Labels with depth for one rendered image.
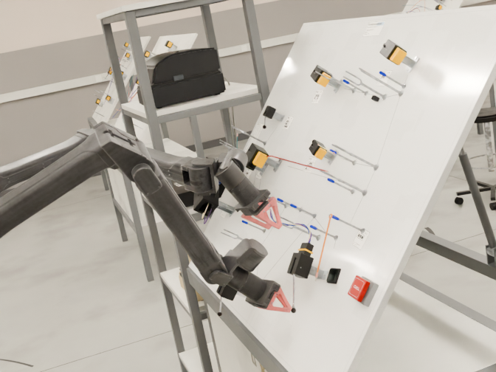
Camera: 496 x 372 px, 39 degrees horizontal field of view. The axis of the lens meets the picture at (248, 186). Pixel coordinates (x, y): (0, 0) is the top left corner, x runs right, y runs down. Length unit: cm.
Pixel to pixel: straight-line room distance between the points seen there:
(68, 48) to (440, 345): 769
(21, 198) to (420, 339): 117
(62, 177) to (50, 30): 785
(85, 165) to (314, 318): 75
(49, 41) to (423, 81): 763
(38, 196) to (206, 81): 143
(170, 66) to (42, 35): 657
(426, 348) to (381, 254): 42
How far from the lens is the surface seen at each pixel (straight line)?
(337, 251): 182
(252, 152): 227
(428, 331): 209
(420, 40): 196
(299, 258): 179
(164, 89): 267
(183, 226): 153
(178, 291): 304
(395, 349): 201
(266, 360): 197
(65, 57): 919
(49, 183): 138
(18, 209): 141
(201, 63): 272
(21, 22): 919
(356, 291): 164
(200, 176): 171
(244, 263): 168
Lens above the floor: 178
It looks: 14 degrees down
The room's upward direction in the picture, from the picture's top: 11 degrees counter-clockwise
